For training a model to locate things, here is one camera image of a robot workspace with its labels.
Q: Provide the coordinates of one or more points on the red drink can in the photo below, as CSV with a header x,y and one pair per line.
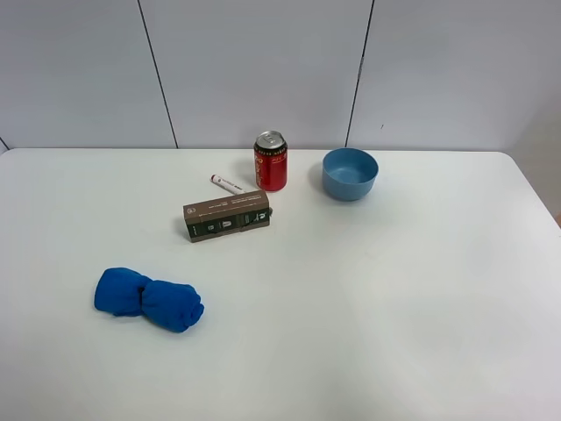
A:
x,y
271,161

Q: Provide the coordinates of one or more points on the white marker red cap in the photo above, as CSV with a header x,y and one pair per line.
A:
x,y
231,187

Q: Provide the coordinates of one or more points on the brown and green box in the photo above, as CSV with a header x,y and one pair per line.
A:
x,y
227,215

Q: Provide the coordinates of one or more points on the blue plastic bowl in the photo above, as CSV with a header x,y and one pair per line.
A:
x,y
348,174

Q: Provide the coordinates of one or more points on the rolled blue cloth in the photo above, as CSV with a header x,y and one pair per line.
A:
x,y
123,292

